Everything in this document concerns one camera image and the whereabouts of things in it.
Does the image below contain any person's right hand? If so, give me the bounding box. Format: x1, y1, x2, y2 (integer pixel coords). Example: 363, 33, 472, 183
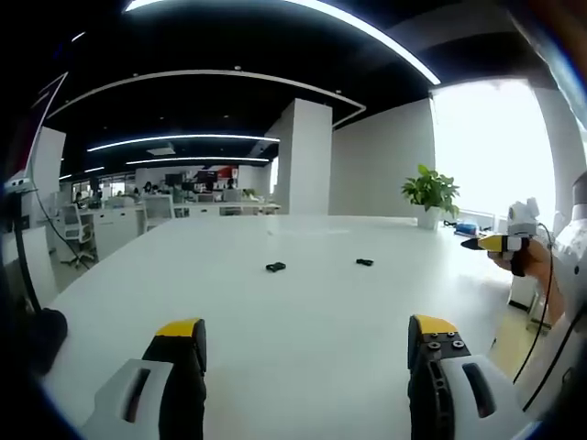
487, 241, 554, 281

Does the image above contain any white office desk row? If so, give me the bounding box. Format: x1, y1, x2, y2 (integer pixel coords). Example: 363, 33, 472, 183
89, 192, 282, 222

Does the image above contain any white stool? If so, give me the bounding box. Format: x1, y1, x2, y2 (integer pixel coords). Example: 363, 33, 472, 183
505, 273, 540, 316

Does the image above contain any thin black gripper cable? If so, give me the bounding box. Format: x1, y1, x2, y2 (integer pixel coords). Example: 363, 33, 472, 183
511, 221, 556, 385

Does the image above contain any black curved stand pole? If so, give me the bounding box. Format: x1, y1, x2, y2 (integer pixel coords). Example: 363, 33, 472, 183
12, 191, 47, 317

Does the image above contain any black stand base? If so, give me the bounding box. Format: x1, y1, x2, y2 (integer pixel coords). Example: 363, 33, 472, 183
8, 307, 70, 378

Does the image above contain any white office chair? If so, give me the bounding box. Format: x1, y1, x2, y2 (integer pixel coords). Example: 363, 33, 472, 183
57, 203, 98, 270

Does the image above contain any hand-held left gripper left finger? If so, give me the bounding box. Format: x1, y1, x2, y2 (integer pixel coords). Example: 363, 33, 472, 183
81, 316, 208, 440

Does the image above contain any long ceiling light strip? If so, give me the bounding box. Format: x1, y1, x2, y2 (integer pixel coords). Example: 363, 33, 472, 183
122, 0, 442, 86

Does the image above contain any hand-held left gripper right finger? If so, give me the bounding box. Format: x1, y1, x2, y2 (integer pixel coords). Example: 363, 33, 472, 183
406, 313, 529, 440

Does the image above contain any person's white shirt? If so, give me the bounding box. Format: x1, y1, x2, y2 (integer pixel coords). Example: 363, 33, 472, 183
547, 168, 587, 416

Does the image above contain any green potted plant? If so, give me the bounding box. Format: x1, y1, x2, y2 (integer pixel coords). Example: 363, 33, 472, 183
400, 163, 461, 231

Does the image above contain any grey camera on stand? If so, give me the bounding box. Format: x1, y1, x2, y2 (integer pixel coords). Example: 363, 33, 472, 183
3, 177, 40, 195

